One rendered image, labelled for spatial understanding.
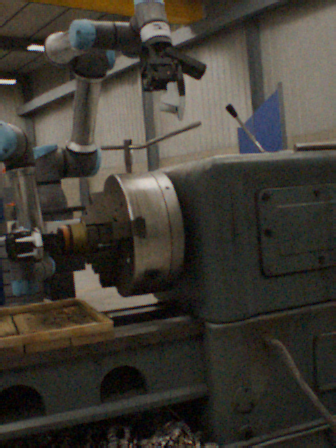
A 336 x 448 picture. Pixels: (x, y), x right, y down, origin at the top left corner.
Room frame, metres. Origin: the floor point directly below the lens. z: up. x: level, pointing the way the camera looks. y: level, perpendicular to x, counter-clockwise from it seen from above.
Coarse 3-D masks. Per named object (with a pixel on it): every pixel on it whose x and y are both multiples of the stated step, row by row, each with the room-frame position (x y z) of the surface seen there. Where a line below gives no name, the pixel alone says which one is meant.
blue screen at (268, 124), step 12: (276, 96) 6.24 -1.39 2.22; (264, 108) 7.09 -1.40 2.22; (276, 108) 6.30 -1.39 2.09; (252, 120) 8.25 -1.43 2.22; (264, 120) 7.17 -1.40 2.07; (276, 120) 6.36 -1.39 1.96; (240, 132) 9.74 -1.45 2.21; (252, 132) 8.31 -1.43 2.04; (264, 132) 7.24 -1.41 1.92; (276, 132) 6.42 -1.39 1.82; (240, 144) 9.88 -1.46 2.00; (252, 144) 8.41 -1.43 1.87; (264, 144) 7.32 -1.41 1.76; (276, 144) 6.48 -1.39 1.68
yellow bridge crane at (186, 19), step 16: (32, 0) 12.26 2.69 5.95; (48, 0) 12.37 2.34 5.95; (64, 0) 12.47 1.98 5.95; (80, 0) 12.66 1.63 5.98; (96, 0) 12.93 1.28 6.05; (112, 0) 13.21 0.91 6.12; (128, 0) 13.51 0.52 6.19; (176, 0) 14.47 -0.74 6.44; (192, 0) 14.82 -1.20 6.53; (176, 16) 14.44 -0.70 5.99; (192, 16) 14.79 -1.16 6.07
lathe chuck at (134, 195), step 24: (120, 192) 1.28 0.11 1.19; (144, 192) 1.26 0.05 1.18; (120, 216) 1.30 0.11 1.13; (144, 216) 1.23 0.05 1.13; (144, 240) 1.22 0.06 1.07; (168, 240) 1.24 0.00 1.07; (120, 264) 1.34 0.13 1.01; (144, 264) 1.23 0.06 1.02; (168, 264) 1.25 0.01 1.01; (120, 288) 1.36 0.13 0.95; (144, 288) 1.28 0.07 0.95
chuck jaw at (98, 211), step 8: (96, 192) 1.41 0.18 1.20; (104, 192) 1.42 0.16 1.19; (96, 200) 1.39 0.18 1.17; (104, 200) 1.40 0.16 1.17; (88, 208) 1.37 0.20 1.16; (96, 208) 1.38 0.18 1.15; (104, 208) 1.38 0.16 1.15; (88, 216) 1.35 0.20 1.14; (96, 216) 1.36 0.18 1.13; (104, 216) 1.36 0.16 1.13; (112, 216) 1.37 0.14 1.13; (88, 224) 1.34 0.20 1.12; (96, 224) 1.35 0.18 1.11; (104, 224) 1.36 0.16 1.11
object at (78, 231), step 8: (72, 224) 1.31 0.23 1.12; (80, 224) 1.31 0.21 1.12; (64, 232) 1.28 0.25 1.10; (72, 232) 1.28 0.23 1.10; (80, 232) 1.29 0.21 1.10; (64, 240) 1.27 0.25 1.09; (72, 240) 1.28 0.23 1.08; (80, 240) 1.28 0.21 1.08; (88, 240) 1.28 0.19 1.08; (64, 248) 1.28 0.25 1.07; (72, 248) 1.29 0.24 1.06; (80, 248) 1.29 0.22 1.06; (88, 248) 1.29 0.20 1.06; (96, 248) 1.32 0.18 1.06; (64, 256) 1.29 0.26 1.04; (72, 256) 1.31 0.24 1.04; (80, 256) 1.31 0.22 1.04
